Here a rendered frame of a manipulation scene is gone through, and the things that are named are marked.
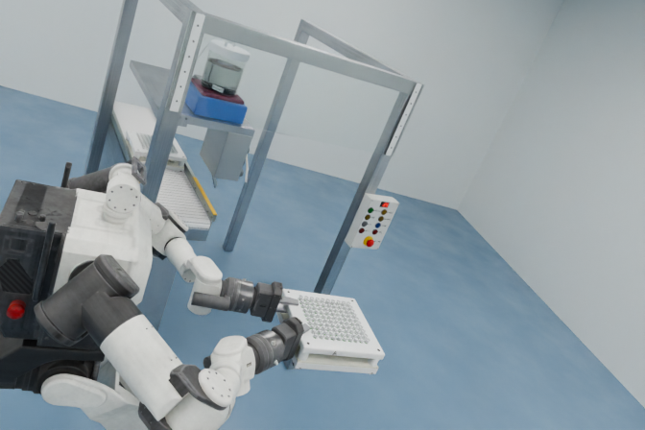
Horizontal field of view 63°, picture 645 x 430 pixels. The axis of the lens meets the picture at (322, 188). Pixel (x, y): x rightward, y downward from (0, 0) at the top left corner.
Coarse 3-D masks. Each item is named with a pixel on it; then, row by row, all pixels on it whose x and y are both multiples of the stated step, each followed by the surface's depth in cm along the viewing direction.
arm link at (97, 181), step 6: (108, 168) 131; (90, 174) 132; (96, 174) 131; (102, 174) 130; (108, 174) 129; (72, 180) 132; (78, 180) 131; (84, 180) 130; (90, 180) 130; (96, 180) 129; (102, 180) 129; (108, 180) 129; (72, 186) 130; (78, 186) 130; (84, 186) 130; (90, 186) 129; (96, 186) 129; (102, 186) 129
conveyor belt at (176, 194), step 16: (128, 112) 299; (144, 112) 309; (128, 128) 279; (144, 128) 287; (176, 176) 247; (160, 192) 226; (176, 192) 232; (192, 192) 238; (176, 208) 218; (192, 208) 224; (192, 224) 215; (208, 224) 219
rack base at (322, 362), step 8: (280, 320) 149; (296, 352) 136; (296, 360) 135; (312, 360) 136; (320, 360) 137; (328, 360) 138; (336, 360) 140; (344, 360) 141; (352, 360) 142; (360, 360) 143; (296, 368) 134; (304, 368) 135; (312, 368) 136; (320, 368) 137; (328, 368) 138; (336, 368) 139; (344, 368) 140; (352, 368) 141; (360, 368) 142; (368, 368) 142; (376, 368) 143
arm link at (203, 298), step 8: (224, 280) 142; (232, 280) 141; (200, 288) 137; (208, 288) 137; (216, 288) 138; (224, 288) 140; (232, 288) 139; (192, 296) 139; (200, 296) 135; (208, 296) 136; (216, 296) 137; (224, 296) 138; (232, 296) 139; (192, 304) 135; (200, 304) 135; (208, 304) 135; (216, 304) 135; (224, 304) 136; (232, 304) 139; (200, 312) 140; (208, 312) 142
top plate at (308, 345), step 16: (352, 304) 159; (304, 320) 142; (352, 320) 151; (304, 336) 136; (336, 336) 141; (368, 336) 147; (304, 352) 133; (320, 352) 134; (336, 352) 136; (352, 352) 138; (368, 352) 140
